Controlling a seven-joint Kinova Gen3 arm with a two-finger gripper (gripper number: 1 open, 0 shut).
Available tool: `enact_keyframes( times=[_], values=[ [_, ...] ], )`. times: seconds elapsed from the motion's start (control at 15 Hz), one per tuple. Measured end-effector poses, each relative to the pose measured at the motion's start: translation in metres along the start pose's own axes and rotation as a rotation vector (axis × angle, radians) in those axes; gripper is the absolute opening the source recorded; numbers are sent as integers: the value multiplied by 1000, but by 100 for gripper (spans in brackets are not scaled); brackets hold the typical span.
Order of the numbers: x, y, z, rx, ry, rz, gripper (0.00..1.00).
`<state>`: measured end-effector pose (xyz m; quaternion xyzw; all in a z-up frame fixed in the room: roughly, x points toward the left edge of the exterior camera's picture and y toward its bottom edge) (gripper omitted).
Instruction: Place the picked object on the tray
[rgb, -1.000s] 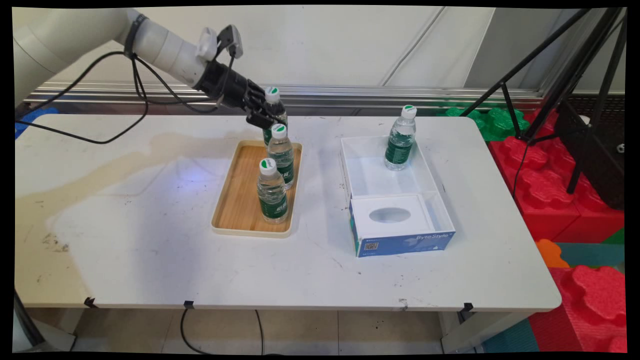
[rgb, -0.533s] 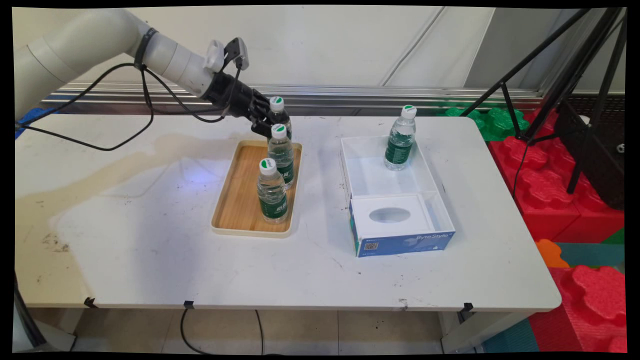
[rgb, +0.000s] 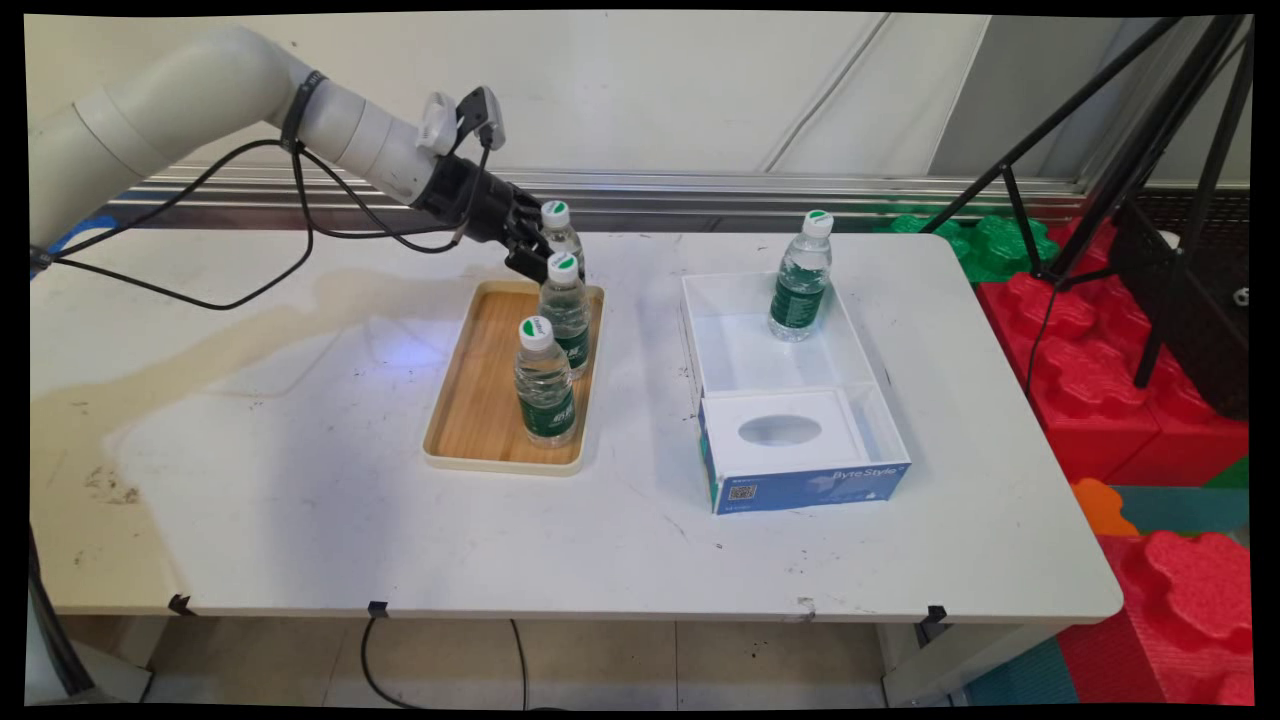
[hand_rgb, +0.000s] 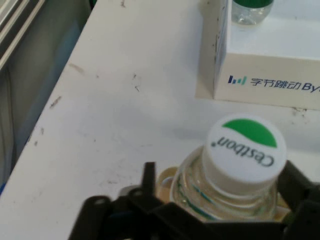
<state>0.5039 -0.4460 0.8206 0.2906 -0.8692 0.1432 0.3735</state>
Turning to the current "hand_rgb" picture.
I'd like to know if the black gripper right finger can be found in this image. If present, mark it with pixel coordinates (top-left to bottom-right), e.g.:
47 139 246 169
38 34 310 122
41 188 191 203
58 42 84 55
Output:
276 159 320 240

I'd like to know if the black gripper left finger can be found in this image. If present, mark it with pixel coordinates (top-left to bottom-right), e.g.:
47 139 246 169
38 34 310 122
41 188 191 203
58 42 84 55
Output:
67 161 208 240

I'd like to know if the green label water bottle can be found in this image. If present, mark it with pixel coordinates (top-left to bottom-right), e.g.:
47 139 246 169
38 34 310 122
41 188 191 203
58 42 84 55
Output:
231 0 274 26
169 113 288 222

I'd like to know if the white and blue cardboard box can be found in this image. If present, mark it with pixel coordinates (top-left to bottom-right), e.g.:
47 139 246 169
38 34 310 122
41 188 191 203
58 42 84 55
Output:
194 0 320 111

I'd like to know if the aluminium wall rail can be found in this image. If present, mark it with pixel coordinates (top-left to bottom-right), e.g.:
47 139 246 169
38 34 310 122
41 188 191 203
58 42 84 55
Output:
0 0 47 72

